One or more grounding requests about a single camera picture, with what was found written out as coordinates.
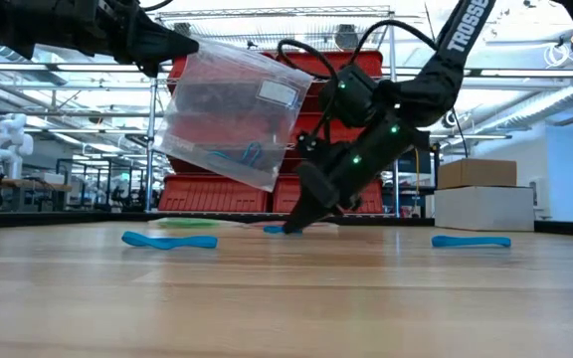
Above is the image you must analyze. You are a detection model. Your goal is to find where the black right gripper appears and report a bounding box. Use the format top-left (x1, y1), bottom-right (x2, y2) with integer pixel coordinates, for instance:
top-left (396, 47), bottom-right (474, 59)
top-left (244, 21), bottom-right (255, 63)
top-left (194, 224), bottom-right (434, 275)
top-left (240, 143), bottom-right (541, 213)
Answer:
top-left (284, 126), bottom-right (392, 234)

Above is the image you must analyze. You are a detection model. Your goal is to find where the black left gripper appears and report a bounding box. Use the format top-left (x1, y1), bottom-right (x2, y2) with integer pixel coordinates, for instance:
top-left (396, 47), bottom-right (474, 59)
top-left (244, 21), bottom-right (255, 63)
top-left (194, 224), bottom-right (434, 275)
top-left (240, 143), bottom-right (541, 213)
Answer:
top-left (75, 0), bottom-right (200, 77)

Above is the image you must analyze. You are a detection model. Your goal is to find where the green rubber band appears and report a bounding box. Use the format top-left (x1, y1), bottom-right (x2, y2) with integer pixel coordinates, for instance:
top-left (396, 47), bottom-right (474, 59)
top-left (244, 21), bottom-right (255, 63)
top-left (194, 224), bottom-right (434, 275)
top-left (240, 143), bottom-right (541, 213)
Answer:
top-left (158, 217), bottom-right (224, 229)
top-left (166, 218), bottom-right (224, 229)

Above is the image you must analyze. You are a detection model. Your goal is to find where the black monitor screen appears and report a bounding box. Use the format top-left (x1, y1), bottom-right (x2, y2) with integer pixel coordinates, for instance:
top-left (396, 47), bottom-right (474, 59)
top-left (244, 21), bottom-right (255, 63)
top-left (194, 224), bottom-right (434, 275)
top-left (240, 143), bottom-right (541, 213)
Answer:
top-left (398, 147), bottom-right (433, 175)

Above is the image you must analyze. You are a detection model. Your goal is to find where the brown cardboard box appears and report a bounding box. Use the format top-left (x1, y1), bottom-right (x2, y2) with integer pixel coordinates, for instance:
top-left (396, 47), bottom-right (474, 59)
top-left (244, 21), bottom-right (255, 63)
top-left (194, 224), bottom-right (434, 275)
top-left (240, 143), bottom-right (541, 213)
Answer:
top-left (437, 157), bottom-right (518, 191)

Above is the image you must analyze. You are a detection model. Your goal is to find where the white box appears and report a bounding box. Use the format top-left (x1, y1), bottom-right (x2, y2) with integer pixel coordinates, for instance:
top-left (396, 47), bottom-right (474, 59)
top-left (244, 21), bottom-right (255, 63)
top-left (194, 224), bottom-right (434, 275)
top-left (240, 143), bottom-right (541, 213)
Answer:
top-left (433, 185), bottom-right (536, 233)

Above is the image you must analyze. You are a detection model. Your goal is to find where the round grey fan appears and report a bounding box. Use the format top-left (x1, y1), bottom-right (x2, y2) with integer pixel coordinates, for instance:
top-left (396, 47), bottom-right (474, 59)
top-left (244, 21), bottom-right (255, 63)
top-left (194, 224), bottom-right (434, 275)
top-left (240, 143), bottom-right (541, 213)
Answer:
top-left (333, 23), bottom-right (361, 52)

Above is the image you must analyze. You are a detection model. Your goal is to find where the wooden background table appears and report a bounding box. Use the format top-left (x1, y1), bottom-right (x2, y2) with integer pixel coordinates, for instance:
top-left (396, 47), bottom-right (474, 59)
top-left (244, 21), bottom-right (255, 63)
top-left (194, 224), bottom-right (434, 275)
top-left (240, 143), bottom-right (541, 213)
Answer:
top-left (0, 173), bottom-right (74, 213)

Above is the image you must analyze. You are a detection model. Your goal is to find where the metal wire shelf cart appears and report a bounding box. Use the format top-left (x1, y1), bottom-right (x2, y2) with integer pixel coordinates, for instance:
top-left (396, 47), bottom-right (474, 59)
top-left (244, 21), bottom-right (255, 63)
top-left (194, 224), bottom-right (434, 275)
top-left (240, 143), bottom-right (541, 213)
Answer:
top-left (144, 4), bottom-right (403, 220)

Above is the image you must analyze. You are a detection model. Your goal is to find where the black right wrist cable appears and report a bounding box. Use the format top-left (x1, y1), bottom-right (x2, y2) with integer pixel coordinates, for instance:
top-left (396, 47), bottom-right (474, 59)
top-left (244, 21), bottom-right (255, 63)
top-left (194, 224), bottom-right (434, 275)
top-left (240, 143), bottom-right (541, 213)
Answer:
top-left (276, 19), bottom-right (438, 145)

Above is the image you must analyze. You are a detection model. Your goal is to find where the black aluminium table frame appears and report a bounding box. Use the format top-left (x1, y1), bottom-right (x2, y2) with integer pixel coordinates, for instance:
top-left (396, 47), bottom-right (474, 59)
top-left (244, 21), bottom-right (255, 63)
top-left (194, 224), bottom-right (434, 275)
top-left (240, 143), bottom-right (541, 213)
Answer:
top-left (0, 211), bottom-right (573, 239)

